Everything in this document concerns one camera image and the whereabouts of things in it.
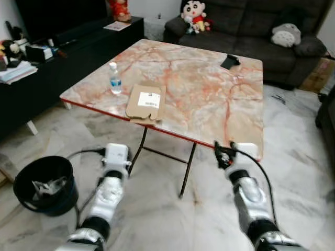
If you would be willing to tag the black round rubbish bin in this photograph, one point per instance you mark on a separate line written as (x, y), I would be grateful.
(44, 205)

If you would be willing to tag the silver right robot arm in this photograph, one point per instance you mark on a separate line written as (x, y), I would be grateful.
(251, 198)

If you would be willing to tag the cartoon boy plush doll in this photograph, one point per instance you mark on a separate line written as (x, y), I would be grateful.
(193, 15)

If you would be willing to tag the red figurine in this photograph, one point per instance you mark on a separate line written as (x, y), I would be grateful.
(119, 8)

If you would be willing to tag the clear plastic water bottle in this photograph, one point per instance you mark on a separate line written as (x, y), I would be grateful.
(115, 81)

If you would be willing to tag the thin pale booklet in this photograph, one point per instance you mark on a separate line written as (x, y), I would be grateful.
(116, 26)

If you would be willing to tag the small black pouch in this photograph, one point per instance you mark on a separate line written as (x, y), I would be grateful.
(229, 61)

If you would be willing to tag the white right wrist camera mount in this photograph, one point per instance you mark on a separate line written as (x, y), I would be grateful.
(247, 150)

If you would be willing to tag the black television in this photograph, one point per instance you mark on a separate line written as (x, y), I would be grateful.
(57, 18)

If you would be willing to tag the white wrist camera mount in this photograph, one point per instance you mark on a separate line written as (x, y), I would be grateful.
(116, 156)
(247, 150)

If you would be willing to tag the white stack of papers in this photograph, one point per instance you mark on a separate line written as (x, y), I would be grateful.
(15, 72)

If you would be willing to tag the marble pattern folding table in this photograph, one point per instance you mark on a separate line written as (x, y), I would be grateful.
(209, 89)

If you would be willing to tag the crumpled clear plastic trash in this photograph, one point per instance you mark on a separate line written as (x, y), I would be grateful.
(49, 185)

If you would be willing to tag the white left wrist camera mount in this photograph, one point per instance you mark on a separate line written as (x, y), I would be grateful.
(116, 156)

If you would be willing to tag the grey round plush toy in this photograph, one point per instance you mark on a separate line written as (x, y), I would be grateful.
(286, 35)

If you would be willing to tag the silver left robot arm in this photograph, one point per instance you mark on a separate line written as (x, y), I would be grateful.
(104, 198)

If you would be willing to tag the brown cardboard box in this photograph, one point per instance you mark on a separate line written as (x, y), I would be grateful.
(316, 76)

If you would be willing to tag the dark brown sofa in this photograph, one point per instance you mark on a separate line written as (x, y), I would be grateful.
(246, 31)

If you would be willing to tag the black white plush toy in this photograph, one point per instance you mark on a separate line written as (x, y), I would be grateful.
(11, 49)

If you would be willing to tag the black low TV cabinet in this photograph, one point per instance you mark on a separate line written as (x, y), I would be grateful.
(52, 89)

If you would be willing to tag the brown cardboard mailer with label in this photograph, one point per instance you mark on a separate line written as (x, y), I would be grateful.
(146, 102)

